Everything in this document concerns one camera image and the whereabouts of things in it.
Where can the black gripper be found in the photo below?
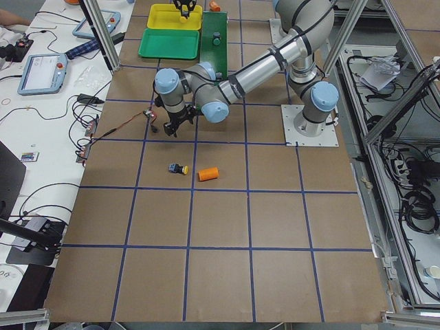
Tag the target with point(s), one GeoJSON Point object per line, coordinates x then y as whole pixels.
{"type": "Point", "coordinates": [175, 118]}
{"type": "Point", "coordinates": [183, 8]}

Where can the yellow push button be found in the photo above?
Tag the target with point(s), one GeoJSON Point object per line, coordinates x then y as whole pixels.
{"type": "Point", "coordinates": [184, 17]}
{"type": "Point", "coordinates": [176, 168]}

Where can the orange cylinder labelled 4680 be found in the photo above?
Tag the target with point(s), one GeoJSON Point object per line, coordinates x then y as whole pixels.
{"type": "Point", "coordinates": [214, 6]}

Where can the green push button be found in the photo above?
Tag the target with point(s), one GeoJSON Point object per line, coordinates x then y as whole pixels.
{"type": "Point", "coordinates": [216, 39]}

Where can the plain orange cylinder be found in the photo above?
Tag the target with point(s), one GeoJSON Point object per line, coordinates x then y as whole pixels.
{"type": "Point", "coordinates": [208, 174]}

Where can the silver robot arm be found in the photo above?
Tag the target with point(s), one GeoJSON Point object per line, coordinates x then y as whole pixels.
{"type": "Point", "coordinates": [188, 93]}

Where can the small controller circuit board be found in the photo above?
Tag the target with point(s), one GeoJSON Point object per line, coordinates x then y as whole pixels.
{"type": "Point", "coordinates": [150, 114]}

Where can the green conveyor belt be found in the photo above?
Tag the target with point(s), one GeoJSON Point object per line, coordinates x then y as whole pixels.
{"type": "Point", "coordinates": [216, 56]}

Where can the yellow tray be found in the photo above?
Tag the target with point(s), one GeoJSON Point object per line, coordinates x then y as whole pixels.
{"type": "Point", "coordinates": [166, 17]}

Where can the green tray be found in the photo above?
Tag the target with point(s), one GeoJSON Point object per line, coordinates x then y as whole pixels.
{"type": "Point", "coordinates": [169, 44]}

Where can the black power adapter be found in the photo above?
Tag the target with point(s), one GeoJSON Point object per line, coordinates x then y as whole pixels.
{"type": "Point", "coordinates": [89, 100]}

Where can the blue plaid umbrella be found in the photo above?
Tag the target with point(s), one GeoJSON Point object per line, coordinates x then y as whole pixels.
{"type": "Point", "coordinates": [82, 49]}

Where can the aluminium frame post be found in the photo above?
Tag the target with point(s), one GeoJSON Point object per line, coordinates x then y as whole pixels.
{"type": "Point", "coordinates": [92, 13]}

